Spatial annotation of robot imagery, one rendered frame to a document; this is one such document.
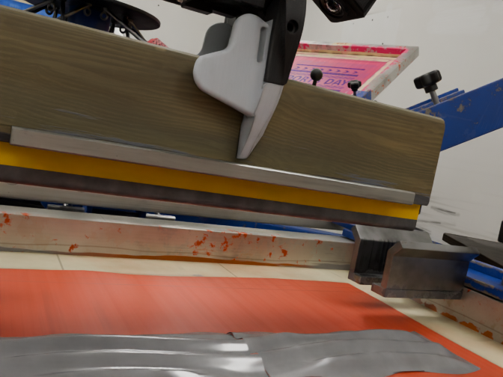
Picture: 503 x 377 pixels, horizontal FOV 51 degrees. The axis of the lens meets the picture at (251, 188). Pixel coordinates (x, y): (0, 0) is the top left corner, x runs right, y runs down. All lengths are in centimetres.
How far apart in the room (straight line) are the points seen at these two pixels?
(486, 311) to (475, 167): 233
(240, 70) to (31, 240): 27
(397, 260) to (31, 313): 29
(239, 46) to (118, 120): 9
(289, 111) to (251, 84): 5
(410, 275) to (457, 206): 239
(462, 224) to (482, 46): 91
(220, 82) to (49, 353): 18
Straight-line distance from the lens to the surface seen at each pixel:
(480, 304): 54
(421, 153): 45
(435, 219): 297
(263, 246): 59
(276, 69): 34
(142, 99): 34
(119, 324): 37
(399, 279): 49
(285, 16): 34
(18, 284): 44
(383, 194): 42
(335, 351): 38
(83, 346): 33
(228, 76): 34
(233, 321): 41
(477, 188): 281
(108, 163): 35
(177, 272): 51
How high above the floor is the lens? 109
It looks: 5 degrees down
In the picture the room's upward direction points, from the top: 10 degrees clockwise
